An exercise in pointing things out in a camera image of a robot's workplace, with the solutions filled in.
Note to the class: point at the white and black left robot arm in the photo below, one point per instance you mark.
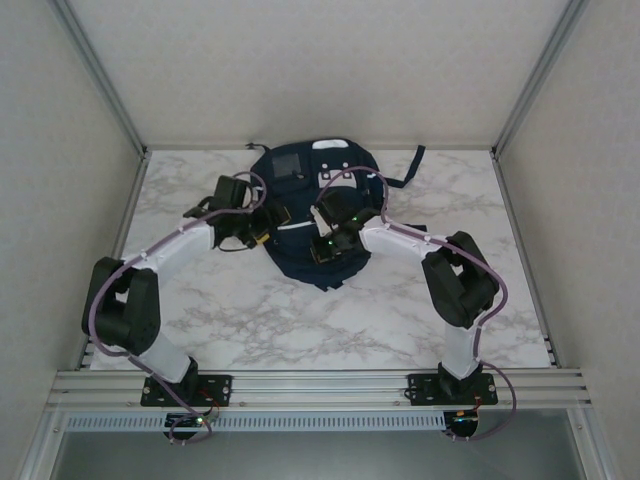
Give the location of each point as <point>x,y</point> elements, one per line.
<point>170,250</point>

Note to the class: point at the small circuit board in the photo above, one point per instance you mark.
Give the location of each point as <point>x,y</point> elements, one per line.
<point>182,421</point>
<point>462,417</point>

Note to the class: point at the navy blue backpack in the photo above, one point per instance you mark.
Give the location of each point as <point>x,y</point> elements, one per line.
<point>310,170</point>

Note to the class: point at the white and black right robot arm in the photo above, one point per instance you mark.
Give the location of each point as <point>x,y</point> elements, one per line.
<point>415,245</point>

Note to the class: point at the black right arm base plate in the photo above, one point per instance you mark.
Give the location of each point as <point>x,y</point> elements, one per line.
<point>425,387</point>

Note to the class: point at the aluminium frame post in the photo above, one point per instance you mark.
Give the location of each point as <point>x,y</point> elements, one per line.
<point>100,75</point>
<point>540,75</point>

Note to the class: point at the aluminium mounting rail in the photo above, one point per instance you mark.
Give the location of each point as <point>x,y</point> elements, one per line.
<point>320,387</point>

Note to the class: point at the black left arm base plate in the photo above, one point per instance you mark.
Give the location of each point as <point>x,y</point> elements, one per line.
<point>220,387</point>

